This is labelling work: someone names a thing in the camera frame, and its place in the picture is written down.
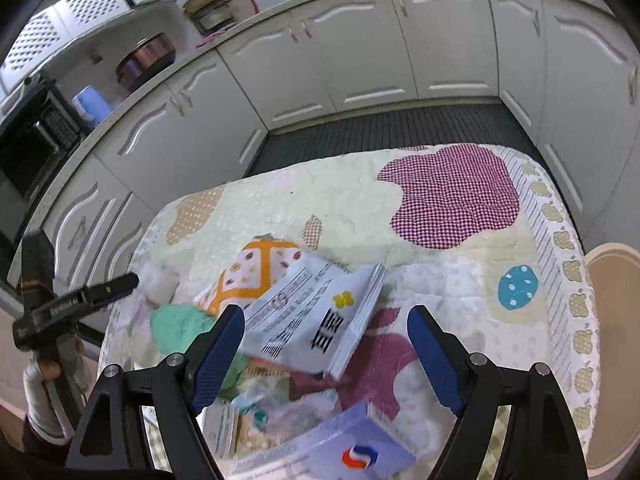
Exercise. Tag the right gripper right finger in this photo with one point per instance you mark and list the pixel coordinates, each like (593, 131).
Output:
(541, 439)

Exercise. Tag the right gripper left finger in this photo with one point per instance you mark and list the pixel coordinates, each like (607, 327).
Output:
(110, 440)

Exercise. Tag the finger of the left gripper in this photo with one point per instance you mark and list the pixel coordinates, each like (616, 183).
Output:
(98, 296)

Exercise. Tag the green knitted cloth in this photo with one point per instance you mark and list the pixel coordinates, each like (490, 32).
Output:
(175, 326)

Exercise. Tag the white printed snack bag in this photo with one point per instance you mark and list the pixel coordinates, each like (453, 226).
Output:
(313, 319)

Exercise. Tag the beige plastic trash bin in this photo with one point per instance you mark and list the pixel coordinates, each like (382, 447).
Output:
(614, 272)

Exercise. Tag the gloved left hand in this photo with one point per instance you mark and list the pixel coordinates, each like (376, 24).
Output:
(43, 403)

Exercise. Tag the orange patterned wrapper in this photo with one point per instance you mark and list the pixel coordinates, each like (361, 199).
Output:
(259, 265)

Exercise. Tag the black microwave oven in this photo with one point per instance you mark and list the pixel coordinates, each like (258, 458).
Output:
(41, 130)

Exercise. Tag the blue cup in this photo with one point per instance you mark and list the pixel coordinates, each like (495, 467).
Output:
(91, 106)

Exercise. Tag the patchwork quilt table cover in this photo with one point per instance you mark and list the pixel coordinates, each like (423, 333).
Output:
(478, 234)

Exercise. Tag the maroon rice cooker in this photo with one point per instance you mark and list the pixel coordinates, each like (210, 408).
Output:
(150, 57)

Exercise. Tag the white lattice upper cabinets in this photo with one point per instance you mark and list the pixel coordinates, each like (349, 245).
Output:
(55, 28)

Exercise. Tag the stacked pots on rack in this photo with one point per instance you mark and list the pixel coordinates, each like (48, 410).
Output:
(209, 16)

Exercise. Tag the black floor mat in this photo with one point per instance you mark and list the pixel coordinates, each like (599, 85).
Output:
(482, 123)

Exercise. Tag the white base cabinets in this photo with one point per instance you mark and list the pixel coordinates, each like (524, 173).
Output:
(567, 70)

